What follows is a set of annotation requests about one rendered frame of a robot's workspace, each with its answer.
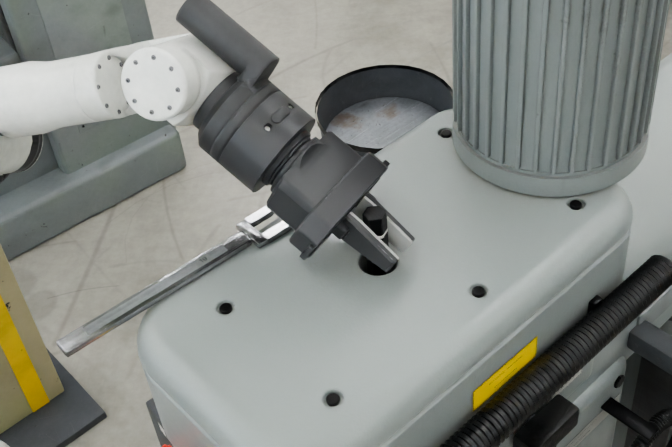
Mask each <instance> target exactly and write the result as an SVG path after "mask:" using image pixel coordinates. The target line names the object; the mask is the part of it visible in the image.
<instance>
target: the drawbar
mask: <svg viewBox="0 0 672 447"><path fill-rule="evenodd" d="M362 216H363V222H364V223H365V225H367V226H368V227H369V228H370V229H371V230H372V231H373V232H374V233H375V234H376V235H377V236H382V235H383V234H384V233H385V231H386V230H387V214H386V211H385V210H384V209H383V208H382V207H381V206H370V207H367V208H366V210H365V211H364V212H363V214H362ZM381 240H382V241H383V242H384V243H385V244H386V245H387V246H388V247H389V243H388V231H387V233H386V234H385V236H384V237H383V238H381ZM366 260H367V271H368V274H369V275H373V276H382V275H386V274H389V273H391V272H390V270H389V271H388V272H385V271H384V270H382V269H381V268H380V267H378V266H377V265H376V264H374V263H373V262H372V261H370V260H369V259H367V258H366Z"/></svg>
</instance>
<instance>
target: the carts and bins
mask: <svg viewBox="0 0 672 447"><path fill-rule="evenodd" d="M451 93H452V94H451ZM452 95H453V90H452V88H451V87H450V86H449V85H448V84H447V83H446V82H445V81H444V80H443V79H442V78H440V77H438V76H437V75H435V74H434V73H431V72H429V71H426V70H424V69H421V68H416V67H412V66H406V65H394V64H392V65H376V66H370V67H365V68H361V69H358V70H354V71H351V72H349V73H347V74H345V75H342V76H340V77H338V78H337V79H335V80H334V81H333V82H331V83H330V84H328V85H327V86H326V87H325V89H324V90H323V91H322V92H321V93H320V95H319V97H318V99H317V101H316V105H315V117H316V107H317V105H318V108H317V117H318V121H317V118H316V121H317V124H318V127H319V128H320V132H321V137H323V136H324V135H325V134H326V133H327V132H333V133H334V134H335V135H337V136H338V137H339V138H340V139H341V140H342V141H344V142H345V143H346V144H347V145H348V146H350V147H351V148H352V149H353V150H354V151H355V152H357V153H358V154H359V155H360V156H361V157H363V156H364V154H365V153H369V152H371V153H372V154H376V153H377V152H379V151H380V150H382V149H383V148H385V147H386V146H388V145H389V144H391V143H392V142H394V141H396V140H397V139H399V138H400V137H402V136H403V135H405V134H406V133H408V132H409V131H411V130H412V129H414V128H415V127H417V126H418V125H420V124H421V123H423V122H424V121H426V120H427V119H429V118H430V117H432V116H434V115H435V114H437V113H439V112H442V111H444V110H448V109H453V97H452ZM318 122H319V123H318Z"/></svg>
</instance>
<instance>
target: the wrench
mask: <svg viewBox="0 0 672 447"><path fill-rule="evenodd" d="M273 214H274V213H273V212H272V211H271V210H270V209H269V208H267V206H265V207H263V208H262V209H260V210H258V211H257V212H255V213H253V214H251V215H250V216H248V217H246V218H245V220H243V221H241V222H240V223H238V224H237V225H236V229H237V230H238V232H237V233H235V234H234V235H232V236H230V237H229V238H227V239H225V240H224V241H222V242H220V243H219V244H217V245H215V246H214V247H212V248H210V249H209V250H207V251H205V252H204V253H202V254H200V255H199V256H197V257H195V258H194V259H192V260H190V261H189V262H187V263H185V264H184V265H182V266H180V267H179V268H177V269H175V270H174V271H172V272H170V273H169V274H167V275H165V276H164V277H162V278H160V279H159V280H157V281H155V282H154V283H152V284H150V285H149V286H147V287H145V288H144V289H142V290H140V291H139V292H137V293H135V294H134V295H132V296H130V297H129V298H127V299H125V300H124V301H122V302H120V303H119V304H117V305H115V306H114V307H112V308H110V309H109V310H107V311H105V312H104V313H102V314H100V315H99V316H97V317H95V318H94V319H92V320H90V321H89V322H87V323H85V324H84V325H82V326H80V327H79V328H77V329H75V330H74V331H72V332H70V333H69V334H67V335H65V336H64V337H62V338H61V339H59V340H57V341H56V344H57V346H58V347H59V349H60V350H61V351H62V352H63V353H64V355H65V356H66V357H70V356H71V355H73V354H74V353H76V352H78V351H79V350H81V349H83V348H84V347H86V346H87V345H89V344H91V343H92V342H94V341H96V340H97V339H99V338H101V337H102V336H104V335H105V334H107V333H109V332H110V331H112V330H114V329H115V328H117V327H118V326H120V325H122V324H123V323H125V322H127V321H128V320H130V319H132V318H133V317H135V316H136V315H138V314H140V313H141V312H143V311H145V310H146V309H148V308H149V307H151V306H153V305H154V304H156V303H158V302H159V301H161V300H163V299H164V298H166V297H167V296H169V295H171V294H172V293H174V292H176V291H177V290H179V289H180V288H182V287H184V286H185V285H187V284H189V283H190V282H192V281H193V280H195V279H197V278H198V277H200V276H202V275H203V274H205V273H207V272H208V271H210V270H211V269H213V268H215V267H216V266H218V265H220V264H221V263H223V262H224V261H226V260H228V259H229V258H231V257H233V256H234V255H236V254H238V253H239V252H241V251H242V250H244V249H246V248H247V247H249V246H251V245H252V243H253V244H254V245H256V246H257V247H258V248H261V247H263V246H265V245H266V244H268V243H269V244H270V243H271V242H273V241H274V240H276V239H278V238H279V237H281V236H282V235H284V234H286V233H287V232H289V231H291V230H292V228H291V227H290V226H288V225H287V224H286V223H285V222H284V221H282V222H280V223H278V224H277V225H275V226H273V227H272V228H270V229H268V230H267V231H265V232H264V233H262V234H261V233H260V232H259V231H258V230H256V229H255V228H254V227H255V226H257V225H259V224H260V223H262V222H263V221H265V220H267V219H268V218H270V217H272V216H273Z"/></svg>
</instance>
